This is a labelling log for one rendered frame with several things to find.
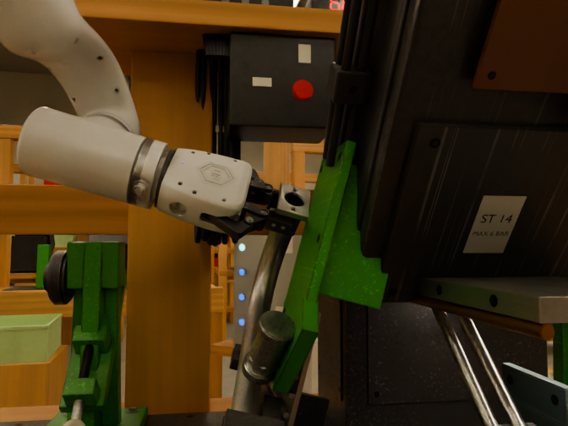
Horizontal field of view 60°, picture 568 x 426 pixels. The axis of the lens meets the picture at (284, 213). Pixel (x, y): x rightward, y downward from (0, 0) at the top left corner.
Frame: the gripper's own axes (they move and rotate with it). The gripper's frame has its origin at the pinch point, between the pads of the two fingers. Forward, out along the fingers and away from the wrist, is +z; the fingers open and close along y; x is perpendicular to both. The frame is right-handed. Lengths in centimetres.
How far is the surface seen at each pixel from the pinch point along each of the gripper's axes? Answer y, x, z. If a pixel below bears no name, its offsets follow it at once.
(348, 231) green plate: -9.5, -7.6, 5.6
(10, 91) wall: 811, 549, -467
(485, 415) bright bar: -25.0, -4.6, 19.2
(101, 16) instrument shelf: 24.1, -6.8, -32.3
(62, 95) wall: 833, 538, -376
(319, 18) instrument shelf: 31.6, -14.5, -1.0
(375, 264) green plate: -11.2, -5.8, 9.3
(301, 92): 23.8, -5.2, -0.6
